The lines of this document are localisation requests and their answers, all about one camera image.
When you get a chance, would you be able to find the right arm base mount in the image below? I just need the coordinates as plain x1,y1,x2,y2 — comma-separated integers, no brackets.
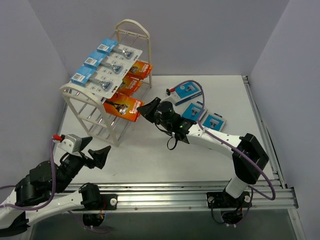
206,191,251,209

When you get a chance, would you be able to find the orange Gillette Fusion box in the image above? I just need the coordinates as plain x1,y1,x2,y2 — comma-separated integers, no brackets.
126,60,153,80

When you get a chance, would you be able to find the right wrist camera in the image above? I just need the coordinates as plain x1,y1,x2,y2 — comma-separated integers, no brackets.
165,88,179,97

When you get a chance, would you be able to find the blue Gillette razor blister pack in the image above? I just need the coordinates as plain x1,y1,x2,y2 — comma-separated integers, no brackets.
96,38,143,61

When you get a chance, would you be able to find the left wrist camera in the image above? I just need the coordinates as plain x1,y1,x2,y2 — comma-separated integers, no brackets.
53,134,82,154

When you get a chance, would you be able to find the cream metal-rod shelf rack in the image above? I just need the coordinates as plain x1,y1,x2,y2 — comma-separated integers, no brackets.
60,19,153,146

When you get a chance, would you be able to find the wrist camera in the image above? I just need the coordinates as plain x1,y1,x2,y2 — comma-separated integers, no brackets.
53,134,82,154
165,88,179,97

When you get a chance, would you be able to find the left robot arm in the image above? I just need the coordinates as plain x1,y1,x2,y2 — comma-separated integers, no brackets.
0,134,111,237

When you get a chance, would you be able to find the aluminium rail frame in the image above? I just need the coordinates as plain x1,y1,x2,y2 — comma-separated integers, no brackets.
27,74,300,215

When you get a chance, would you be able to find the blue harry's box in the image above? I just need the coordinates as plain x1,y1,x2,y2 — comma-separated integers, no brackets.
201,112,227,132
181,101,208,121
171,80,202,106

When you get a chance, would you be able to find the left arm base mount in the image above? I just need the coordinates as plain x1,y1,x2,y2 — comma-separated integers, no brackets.
81,193,118,211

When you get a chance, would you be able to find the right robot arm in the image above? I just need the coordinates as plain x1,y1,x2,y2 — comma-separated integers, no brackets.
137,97,269,207

